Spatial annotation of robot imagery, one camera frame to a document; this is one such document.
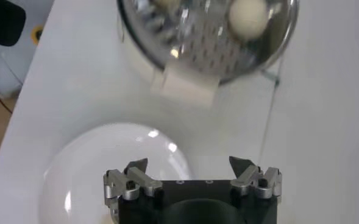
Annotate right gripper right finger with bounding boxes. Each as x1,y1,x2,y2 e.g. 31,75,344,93
229,156,283,200

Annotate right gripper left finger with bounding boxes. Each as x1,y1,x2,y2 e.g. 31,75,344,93
102,157,164,208

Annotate white steamed baozi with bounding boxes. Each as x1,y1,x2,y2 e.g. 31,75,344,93
227,0,270,40

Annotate stainless steel steamer basket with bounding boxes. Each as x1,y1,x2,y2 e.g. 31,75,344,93
116,0,299,108

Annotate round white plate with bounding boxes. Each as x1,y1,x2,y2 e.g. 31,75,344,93
38,122,195,224

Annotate black robot body part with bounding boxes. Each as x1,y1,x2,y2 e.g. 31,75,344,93
0,0,27,47

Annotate small yellow ring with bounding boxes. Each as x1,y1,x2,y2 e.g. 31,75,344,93
30,25,45,46

